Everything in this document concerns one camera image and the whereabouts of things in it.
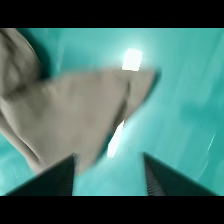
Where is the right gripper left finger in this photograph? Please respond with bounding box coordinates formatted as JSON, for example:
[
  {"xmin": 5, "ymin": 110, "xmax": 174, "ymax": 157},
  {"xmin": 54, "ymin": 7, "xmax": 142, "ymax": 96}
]
[{"xmin": 5, "ymin": 153, "xmax": 76, "ymax": 197}]

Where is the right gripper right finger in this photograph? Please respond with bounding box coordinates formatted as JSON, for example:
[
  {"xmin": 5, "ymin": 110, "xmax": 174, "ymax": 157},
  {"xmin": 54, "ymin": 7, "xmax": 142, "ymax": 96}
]
[{"xmin": 143, "ymin": 152, "xmax": 217, "ymax": 197}]

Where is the beige T-shirt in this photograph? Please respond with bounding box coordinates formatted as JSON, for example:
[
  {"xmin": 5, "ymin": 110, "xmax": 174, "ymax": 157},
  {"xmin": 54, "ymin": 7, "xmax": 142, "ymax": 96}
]
[{"xmin": 0, "ymin": 28, "xmax": 158, "ymax": 176}]

